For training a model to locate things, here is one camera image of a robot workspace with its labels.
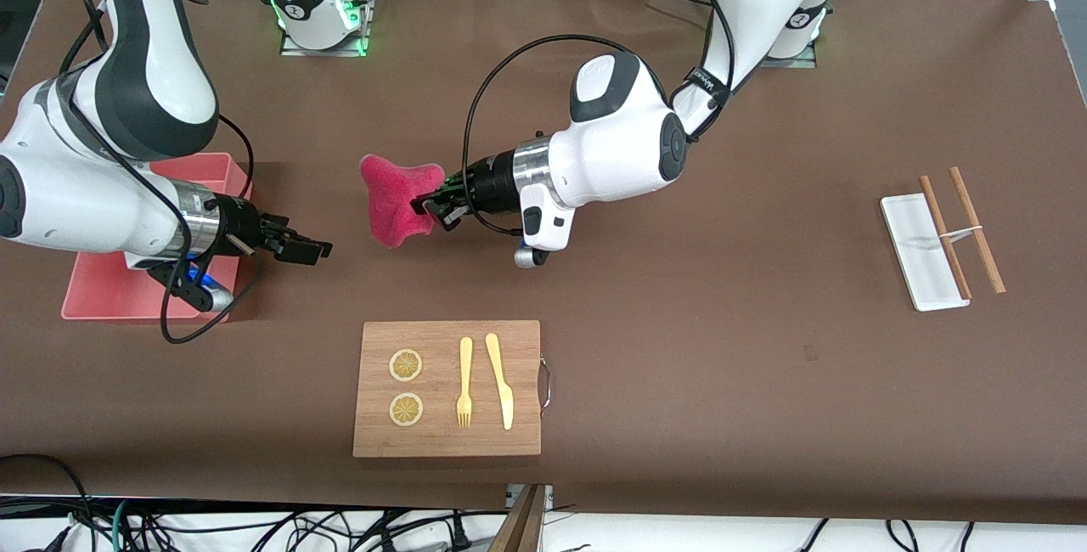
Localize magenta pink cloth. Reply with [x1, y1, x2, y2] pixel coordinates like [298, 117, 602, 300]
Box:
[360, 155, 447, 249]

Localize pink plastic bin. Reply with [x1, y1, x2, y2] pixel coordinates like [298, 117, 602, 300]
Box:
[61, 152, 253, 321]

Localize yellow plastic fork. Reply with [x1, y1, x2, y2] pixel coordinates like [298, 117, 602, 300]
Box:
[456, 337, 474, 429]

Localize yellow plastic knife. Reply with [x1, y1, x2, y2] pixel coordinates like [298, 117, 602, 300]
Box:
[485, 333, 515, 431]

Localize wooden cutting board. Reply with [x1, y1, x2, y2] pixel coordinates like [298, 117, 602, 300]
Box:
[352, 320, 553, 459]

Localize brown paper table cover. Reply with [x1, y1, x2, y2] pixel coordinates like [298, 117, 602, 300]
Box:
[0, 0, 1087, 527]

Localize brown wooden plank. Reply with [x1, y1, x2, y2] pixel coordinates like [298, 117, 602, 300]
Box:
[488, 484, 546, 552]

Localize white rectangular tray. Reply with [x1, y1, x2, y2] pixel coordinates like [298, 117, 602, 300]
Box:
[880, 193, 971, 313]

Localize brown wooden chopstick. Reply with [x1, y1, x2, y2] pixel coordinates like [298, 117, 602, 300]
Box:
[949, 166, 1007, 295]
[920, 176, 972, 301]

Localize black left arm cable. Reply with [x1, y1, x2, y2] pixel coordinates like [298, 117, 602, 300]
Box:
[463, 32, 733, 236]

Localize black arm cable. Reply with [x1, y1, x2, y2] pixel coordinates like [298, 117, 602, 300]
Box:
[463, 32, 733, 236]
[59, 0, 256, 345]

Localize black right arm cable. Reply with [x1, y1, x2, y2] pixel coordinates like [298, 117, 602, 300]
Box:
[59, 0, 256, 345]

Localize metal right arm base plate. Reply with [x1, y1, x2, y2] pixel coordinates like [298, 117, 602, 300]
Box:
[280, 0, 371, 58]

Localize tangled black cables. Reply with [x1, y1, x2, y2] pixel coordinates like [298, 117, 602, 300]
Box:
[127, 508, 451, 552]

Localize thick black looped cable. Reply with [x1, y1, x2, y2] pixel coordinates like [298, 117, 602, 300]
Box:
[0, 453, 94, 552]

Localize teal cable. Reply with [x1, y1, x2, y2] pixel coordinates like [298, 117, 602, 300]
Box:
[113, 499, 137, 552]

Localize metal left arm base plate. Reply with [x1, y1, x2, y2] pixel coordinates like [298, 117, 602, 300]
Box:
[760, 42, 818, 69]

